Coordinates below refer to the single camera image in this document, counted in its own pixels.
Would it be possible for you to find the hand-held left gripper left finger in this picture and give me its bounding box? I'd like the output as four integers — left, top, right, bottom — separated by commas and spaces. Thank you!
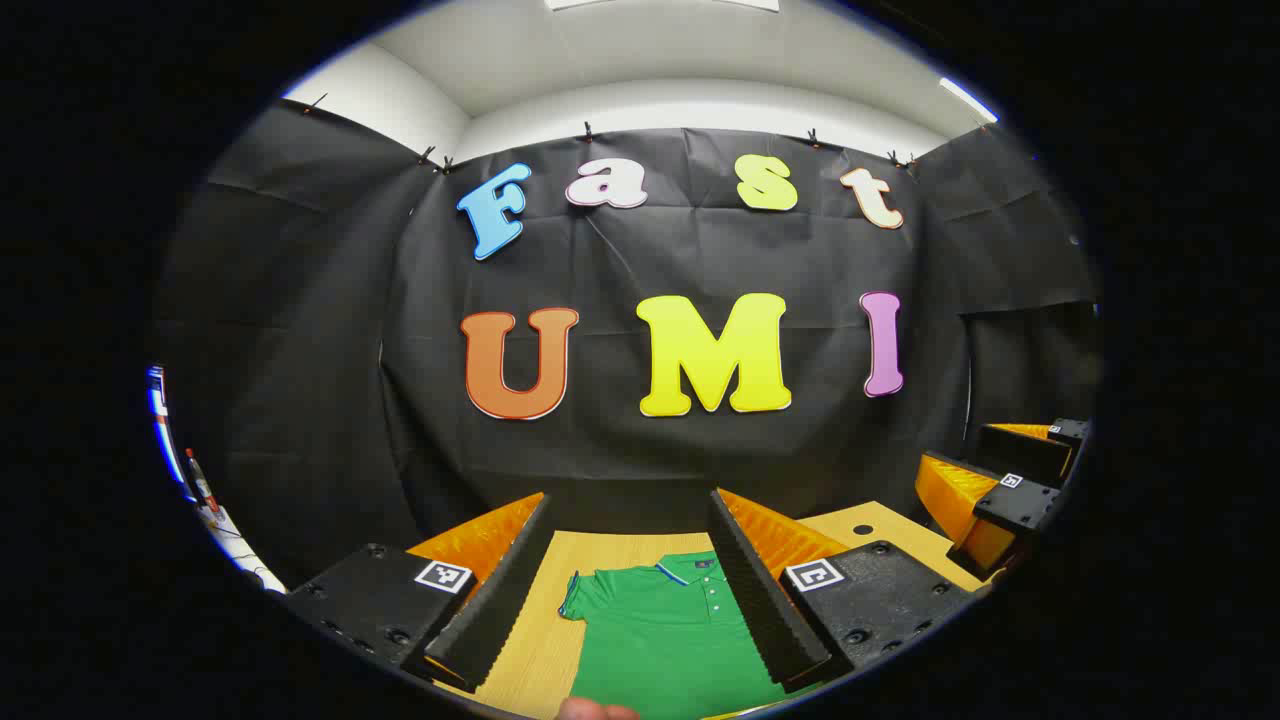
285, 492, 556, 693

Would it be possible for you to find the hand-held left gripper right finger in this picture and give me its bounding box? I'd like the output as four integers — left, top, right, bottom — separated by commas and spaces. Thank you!
708, 488, 976, 696

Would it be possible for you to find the green T-shirt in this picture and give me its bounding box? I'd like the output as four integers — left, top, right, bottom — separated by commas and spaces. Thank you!
558, 550, 816, 720

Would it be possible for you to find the white cluttered side desk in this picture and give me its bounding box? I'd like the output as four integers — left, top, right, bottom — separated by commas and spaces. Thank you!
195, 500, 286, 593

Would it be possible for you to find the small red object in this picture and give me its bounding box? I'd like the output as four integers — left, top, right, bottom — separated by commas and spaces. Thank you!
183, 448, 219, 513

